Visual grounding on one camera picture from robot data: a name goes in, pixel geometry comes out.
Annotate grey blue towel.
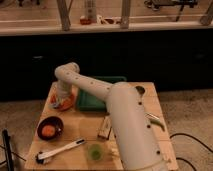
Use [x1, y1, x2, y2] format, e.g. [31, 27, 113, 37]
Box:
[51, 102, 61, 109]

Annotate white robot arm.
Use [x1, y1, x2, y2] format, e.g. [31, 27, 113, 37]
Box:
[55, 63, 168, 171]

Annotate orange red bowl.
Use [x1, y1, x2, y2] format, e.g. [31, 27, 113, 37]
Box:
[50, 93, 75, 111]

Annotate dark maroon bowl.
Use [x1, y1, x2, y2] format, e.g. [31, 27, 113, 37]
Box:
[37, 116, 64, 141]

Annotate green plastic tray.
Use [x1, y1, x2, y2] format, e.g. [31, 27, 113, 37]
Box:
[76, 76, 127, 111]

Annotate metal cup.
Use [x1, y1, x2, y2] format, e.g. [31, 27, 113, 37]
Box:
[135, 86, 145, 96]

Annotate wooden brown box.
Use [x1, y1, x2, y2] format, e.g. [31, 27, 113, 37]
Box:
[98, 116, 111, 139]

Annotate green chili pepper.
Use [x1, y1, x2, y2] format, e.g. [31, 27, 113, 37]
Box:
[150, 119, 165, 131]

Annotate green round lid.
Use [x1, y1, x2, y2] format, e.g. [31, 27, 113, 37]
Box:
[87, 144, 103, 161]

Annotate red background object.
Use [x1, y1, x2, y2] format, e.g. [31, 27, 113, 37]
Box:
[80, 16, 92, 25]

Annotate orange fruit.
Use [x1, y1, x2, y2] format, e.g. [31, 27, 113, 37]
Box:
[42, 125, 55, 137]

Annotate black tripod stand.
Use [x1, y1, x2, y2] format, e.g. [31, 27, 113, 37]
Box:
[0, 129, 27, 171]

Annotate black floor cable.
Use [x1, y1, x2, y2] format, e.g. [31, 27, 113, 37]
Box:
[169, 132, 213, 171]

